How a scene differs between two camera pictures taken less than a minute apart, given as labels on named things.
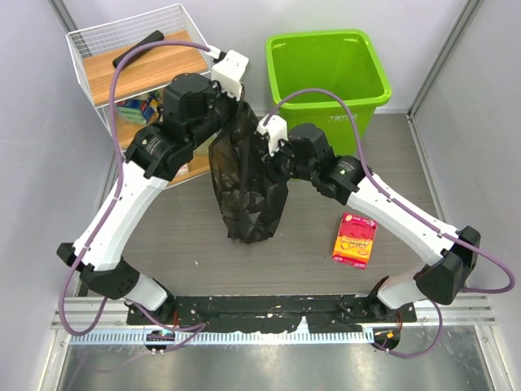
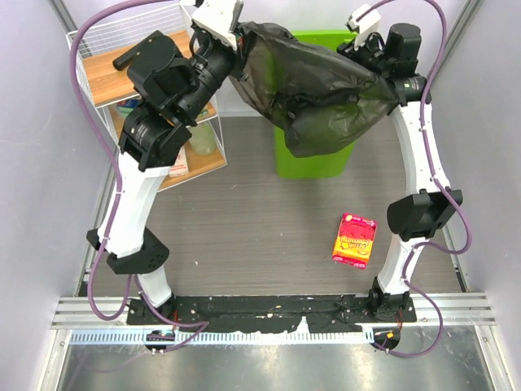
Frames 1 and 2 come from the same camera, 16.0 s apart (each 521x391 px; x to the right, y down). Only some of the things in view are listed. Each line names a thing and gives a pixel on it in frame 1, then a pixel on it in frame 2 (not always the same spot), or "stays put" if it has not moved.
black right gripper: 282,145 → 348,49
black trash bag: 251,191 → 322,99
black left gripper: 235,105 → 242,50
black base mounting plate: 249,314 stays put
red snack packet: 355,240 stays put
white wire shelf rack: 141,72 stays put
